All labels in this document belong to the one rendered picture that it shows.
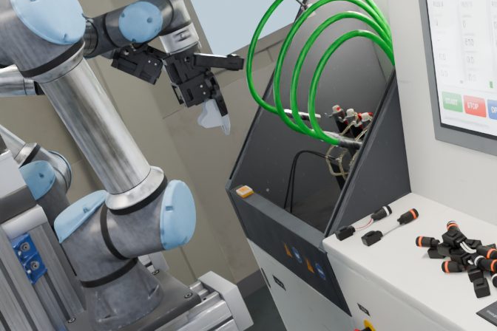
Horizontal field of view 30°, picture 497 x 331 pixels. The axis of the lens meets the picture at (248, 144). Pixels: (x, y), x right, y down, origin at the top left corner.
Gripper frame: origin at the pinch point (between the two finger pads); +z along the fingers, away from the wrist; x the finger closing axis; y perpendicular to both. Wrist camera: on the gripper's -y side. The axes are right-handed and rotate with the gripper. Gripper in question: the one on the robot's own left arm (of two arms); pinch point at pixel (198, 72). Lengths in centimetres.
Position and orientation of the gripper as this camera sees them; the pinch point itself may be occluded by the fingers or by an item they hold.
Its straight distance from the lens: 222.9
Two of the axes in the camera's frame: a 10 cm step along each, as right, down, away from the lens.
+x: 0.4, 0.3, -10.0
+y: -4.0, 9.2, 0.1
